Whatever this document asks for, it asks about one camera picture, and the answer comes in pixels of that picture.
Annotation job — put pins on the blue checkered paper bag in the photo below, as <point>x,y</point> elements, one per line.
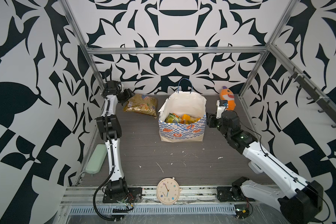
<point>183,102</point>

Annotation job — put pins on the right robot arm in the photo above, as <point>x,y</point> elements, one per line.
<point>298,200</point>

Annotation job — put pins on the round wooden clock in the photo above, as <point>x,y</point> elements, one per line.
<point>168,191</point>

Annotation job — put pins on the green yellow snack packet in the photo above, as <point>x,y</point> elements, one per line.
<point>173,119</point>

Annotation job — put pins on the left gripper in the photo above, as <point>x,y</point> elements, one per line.
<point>129,94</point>

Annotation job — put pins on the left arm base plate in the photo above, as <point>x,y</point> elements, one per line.
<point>129,195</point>

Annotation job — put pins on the black wall hook rack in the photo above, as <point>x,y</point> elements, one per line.
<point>315,94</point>

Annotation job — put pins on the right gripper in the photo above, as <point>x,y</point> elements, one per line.
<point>211,120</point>

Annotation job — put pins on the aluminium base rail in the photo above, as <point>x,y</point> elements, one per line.
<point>194,202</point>

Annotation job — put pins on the white digital timer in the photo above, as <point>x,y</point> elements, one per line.
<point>255,168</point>

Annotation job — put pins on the gold snack bag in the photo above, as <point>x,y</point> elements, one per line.
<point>142,104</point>

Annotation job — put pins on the green glasses case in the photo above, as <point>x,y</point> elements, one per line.
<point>97,159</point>

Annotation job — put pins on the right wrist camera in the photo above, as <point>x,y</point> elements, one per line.
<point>222,106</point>

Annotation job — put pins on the orange plush toy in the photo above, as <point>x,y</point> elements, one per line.
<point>227,94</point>

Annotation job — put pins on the orange yellow snack bag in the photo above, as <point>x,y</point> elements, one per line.
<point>187,119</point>

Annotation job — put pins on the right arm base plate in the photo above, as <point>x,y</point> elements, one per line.
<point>231,194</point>

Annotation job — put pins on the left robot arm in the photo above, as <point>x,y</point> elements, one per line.
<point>110,132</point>

